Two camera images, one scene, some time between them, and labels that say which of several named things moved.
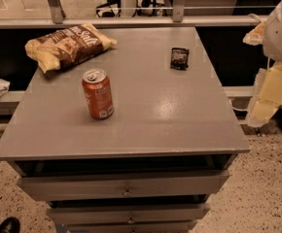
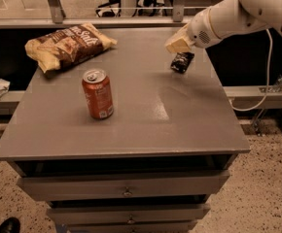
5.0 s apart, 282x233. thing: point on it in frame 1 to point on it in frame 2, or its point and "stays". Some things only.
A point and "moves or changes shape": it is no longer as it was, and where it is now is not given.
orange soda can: (97, 93) stays
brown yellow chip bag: (70, 45) stays
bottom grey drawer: (103, 226) stays
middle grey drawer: (74, 216) stays
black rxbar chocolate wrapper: (179, 58) moves or changes shape
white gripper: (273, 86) to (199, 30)
